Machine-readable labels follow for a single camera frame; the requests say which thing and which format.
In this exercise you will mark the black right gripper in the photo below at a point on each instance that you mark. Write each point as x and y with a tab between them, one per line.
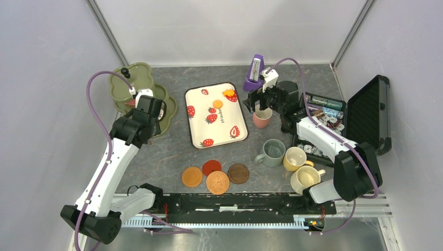
250	103

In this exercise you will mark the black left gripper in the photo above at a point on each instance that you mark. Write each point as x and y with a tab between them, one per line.
159	131

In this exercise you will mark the pink cake slice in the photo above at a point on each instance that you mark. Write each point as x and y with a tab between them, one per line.
131	103

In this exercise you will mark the round orange biscuit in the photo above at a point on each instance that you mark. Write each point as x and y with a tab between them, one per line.
217	104

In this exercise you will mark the light brown round coaster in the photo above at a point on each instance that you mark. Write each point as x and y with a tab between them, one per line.
192	177

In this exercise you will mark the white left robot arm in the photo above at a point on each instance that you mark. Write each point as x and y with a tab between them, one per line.
94	214

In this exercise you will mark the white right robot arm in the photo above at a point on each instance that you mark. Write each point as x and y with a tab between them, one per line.
356	169

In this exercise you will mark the pink ceramic mug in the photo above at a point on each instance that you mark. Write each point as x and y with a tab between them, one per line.
261	118

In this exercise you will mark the purple metronome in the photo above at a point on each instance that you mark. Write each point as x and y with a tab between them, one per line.
252	79

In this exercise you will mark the grey ceramic mug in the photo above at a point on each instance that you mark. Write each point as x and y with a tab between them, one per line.
271	154

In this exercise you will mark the green tiered dessert stand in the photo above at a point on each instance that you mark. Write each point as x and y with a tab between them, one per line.
140	76

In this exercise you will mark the strawberry print serving tray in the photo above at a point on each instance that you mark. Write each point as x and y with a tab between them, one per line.
211	127

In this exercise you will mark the yellow ceramic mug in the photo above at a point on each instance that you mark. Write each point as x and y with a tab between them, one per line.
295	158

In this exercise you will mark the dark brown round coaster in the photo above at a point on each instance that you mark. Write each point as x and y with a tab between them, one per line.
238	173

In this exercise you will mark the red round coaster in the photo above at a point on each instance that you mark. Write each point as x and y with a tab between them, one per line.
211	166

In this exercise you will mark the cream ceramic mug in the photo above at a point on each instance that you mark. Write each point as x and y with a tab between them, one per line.
305	177

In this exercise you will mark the woven round coaster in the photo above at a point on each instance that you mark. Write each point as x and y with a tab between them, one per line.
217	182

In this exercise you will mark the open black case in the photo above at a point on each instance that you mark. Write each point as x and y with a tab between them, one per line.
363	118

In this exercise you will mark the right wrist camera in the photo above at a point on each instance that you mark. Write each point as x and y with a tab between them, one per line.
269	78

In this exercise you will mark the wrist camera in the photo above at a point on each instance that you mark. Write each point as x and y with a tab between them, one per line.
138	94
269	78

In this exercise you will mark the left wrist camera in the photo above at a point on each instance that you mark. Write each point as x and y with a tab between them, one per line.
138	94

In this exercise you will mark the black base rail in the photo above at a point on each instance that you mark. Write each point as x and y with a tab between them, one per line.
280	207

